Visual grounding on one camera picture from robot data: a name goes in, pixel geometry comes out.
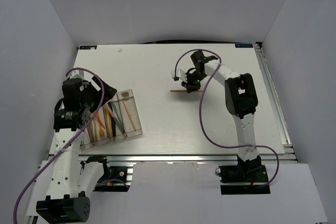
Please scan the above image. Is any blue corner label right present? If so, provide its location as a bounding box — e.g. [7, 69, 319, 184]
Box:
[235, 43, 254, 48]

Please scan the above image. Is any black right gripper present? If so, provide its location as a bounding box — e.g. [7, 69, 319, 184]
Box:
[181, 71, 207, 93]

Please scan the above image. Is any black plastic knife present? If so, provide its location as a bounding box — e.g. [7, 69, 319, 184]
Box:
[110, 116, 116, 137]

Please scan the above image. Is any dark orange plastic fork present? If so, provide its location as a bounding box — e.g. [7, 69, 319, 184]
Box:
[95, 113, 105, 129]

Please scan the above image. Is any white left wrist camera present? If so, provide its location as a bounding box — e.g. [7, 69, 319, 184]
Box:
[64, 70, 89, 86]

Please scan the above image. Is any blue corner label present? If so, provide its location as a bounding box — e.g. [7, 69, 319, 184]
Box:
[235, 43, 254, 48]
[79, 45, 97, 50]

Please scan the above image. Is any orange chopstick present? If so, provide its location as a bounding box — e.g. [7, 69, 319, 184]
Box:
[170, 90, 203, 93]
[122, 100, 137, 131]

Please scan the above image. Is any orange plastic knife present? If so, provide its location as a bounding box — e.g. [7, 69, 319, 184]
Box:
[104, 107, 113, 138]

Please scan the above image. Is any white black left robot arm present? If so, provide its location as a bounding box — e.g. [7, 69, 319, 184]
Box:
[36, 75, 117, 223]

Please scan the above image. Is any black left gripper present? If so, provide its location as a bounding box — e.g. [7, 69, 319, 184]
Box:
[80, 74, 117, 112]

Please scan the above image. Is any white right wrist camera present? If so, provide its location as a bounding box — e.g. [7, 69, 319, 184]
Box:
[171, 68, 187, 82]

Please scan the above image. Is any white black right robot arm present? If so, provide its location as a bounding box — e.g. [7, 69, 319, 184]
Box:
[172, 49, 259, 162]

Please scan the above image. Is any teal plastic knife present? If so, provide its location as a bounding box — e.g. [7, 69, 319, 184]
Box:
[110, 102, 125, 132]

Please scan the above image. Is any small orange plastic fork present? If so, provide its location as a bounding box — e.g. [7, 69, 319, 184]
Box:
[99, 124, 104, 138]

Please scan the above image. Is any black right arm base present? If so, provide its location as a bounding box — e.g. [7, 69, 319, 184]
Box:
[215, 165, 271, 195]

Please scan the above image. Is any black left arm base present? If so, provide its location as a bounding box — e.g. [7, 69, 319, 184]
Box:
[79, 155, 132, 192]

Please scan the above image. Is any blue corner label left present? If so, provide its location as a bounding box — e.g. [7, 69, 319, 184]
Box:
[79, 45, 97, 50]

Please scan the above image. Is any aluminium rail frame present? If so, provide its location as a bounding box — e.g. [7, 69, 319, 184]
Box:
[33, 44, 292, 223]

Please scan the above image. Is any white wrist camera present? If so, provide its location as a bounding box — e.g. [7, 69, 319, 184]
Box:
[171, 68, 187, 82]
[64, 70, 89, 86]

